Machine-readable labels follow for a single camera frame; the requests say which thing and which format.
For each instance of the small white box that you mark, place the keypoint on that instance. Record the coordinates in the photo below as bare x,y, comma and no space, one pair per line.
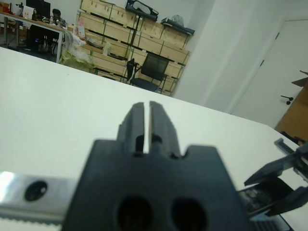
27,11

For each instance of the slim black camera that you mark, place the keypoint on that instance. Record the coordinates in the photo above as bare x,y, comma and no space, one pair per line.
276,190

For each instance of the white-framed wooden desk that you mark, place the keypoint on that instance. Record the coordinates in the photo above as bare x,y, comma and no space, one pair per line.
36,22

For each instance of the dark flat case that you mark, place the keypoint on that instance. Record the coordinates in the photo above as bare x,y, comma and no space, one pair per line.
178,27

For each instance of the yellow-green sack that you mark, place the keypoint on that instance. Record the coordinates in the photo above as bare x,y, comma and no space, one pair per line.
72,60

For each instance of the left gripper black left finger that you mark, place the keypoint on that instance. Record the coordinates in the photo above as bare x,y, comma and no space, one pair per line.
132,125

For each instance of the black computer monitor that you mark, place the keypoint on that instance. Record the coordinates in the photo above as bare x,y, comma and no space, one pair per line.
38,7

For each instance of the pink package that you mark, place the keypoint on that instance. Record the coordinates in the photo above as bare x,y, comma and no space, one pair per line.
81,27

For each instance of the clear crumpled plastic bag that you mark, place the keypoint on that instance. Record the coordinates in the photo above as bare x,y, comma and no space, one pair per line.
178,19

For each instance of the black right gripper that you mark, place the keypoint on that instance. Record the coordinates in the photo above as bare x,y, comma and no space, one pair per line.
303,163

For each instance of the black case with white trim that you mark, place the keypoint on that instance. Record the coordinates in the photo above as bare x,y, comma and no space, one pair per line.
142,7

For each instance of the white door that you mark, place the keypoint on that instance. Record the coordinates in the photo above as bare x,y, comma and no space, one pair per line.
269,72

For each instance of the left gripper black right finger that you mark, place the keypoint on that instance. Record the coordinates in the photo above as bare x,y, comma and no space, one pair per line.
163,127

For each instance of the stacked wooden crates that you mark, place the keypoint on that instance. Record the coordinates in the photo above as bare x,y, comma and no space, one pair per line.
149,41

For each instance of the brown cardboard board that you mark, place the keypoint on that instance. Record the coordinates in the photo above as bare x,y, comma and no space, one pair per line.
296,115

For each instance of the seated person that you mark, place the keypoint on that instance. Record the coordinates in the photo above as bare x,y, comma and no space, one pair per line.
57,18

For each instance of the white plastic bag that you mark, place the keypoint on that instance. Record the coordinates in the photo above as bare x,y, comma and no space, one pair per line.
78,45

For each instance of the black mesh office chair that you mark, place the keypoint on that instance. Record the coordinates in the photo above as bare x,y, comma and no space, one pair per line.
154,63

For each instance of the black computer tower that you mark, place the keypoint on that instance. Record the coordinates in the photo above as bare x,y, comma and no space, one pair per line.
36,38

